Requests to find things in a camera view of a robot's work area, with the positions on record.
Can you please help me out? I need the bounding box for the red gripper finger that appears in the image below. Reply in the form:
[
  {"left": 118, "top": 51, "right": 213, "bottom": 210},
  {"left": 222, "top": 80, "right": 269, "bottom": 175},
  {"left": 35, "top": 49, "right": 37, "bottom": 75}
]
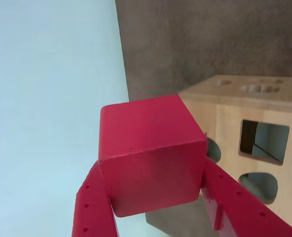
[
  {"left": 200, "top": 158, "right": 292, "bottom": 237},
  {"left": 71, "top": 161, "right": 121, "bottom": 237}
]

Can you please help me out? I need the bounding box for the red wooden cube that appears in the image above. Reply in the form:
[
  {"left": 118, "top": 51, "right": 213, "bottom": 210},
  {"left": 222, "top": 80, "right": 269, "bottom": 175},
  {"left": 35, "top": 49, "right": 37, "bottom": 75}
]
[{"left": 98, "top": 94, "right": 208, "bottom": 218}]

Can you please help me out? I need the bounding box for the wooden shape sorter box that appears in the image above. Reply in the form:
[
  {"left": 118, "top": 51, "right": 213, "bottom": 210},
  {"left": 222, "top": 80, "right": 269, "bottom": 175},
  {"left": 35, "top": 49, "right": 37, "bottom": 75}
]
[{"left": 178, "top": 75, "right": 292, "bottom": 232}]

